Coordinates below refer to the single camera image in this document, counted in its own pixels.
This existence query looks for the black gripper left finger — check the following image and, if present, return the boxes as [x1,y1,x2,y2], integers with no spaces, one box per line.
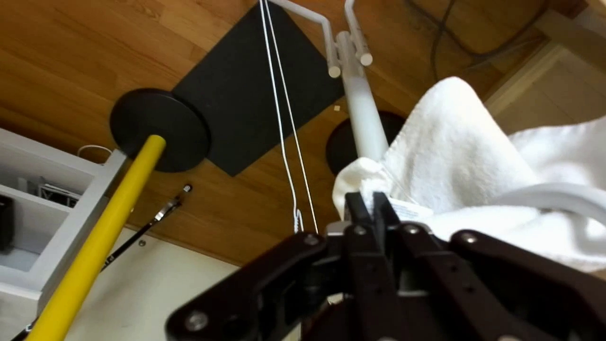
[165,191,381,341]

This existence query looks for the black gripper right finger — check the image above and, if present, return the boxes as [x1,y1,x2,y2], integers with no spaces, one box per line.
[373,191,606,341]

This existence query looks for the white towel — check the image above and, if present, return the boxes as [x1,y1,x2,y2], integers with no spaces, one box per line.
[332,73,606,272]

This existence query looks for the yellow black barrier stand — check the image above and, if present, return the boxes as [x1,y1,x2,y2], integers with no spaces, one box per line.
[25,85,214,341]

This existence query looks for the white coat stand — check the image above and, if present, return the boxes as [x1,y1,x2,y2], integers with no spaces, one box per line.
[271,0,606,227]

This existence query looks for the thin black metal rod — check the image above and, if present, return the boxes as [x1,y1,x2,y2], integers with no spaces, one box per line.
[103,181,195,270]

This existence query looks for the black floor mat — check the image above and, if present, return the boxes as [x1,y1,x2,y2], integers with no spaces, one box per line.
[171,1,347,178]

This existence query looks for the white shelf unit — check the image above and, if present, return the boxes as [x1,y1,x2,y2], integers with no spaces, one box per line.
[0,125,129,312]

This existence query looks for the thin white cord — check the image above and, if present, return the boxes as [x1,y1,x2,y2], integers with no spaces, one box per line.
[256,0,322,236]

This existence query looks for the black floor cable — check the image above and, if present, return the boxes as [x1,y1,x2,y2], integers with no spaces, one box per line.
[404,0,551,83]

